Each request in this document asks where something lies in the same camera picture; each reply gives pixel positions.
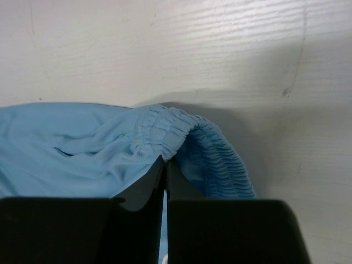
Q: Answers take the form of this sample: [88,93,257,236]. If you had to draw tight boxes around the light blue shorts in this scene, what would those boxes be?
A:
[0,102,259,264]

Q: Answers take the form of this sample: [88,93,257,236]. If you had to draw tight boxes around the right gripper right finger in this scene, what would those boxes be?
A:
[167,160,310,263]

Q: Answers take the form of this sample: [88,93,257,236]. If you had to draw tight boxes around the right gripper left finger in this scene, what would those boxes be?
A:
[1,157,164,263]

